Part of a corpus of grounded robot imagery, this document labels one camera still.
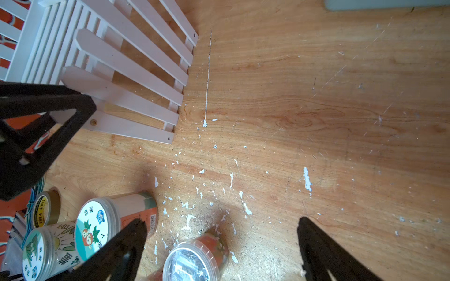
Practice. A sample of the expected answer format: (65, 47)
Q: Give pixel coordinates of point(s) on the white slatted wooden shelf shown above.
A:
(122, 54)

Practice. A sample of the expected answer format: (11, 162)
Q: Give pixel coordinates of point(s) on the seed jar tree lid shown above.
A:
(49, 251)

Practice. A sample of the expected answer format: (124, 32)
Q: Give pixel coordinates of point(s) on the small clear cup red seeds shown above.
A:
(204, 258)

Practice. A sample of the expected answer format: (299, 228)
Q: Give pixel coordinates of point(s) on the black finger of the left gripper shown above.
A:
(25, 117)

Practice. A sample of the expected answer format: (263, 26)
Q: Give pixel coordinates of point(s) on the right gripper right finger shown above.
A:
(324, 259)

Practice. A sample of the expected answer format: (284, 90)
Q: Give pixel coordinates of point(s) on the seed jar strawberry lid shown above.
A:
(101, 219)

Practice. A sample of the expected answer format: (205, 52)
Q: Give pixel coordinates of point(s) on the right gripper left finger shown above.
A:
(118, 260)

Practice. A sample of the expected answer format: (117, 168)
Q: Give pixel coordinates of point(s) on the grey lidded storage box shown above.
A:
(355, 5)

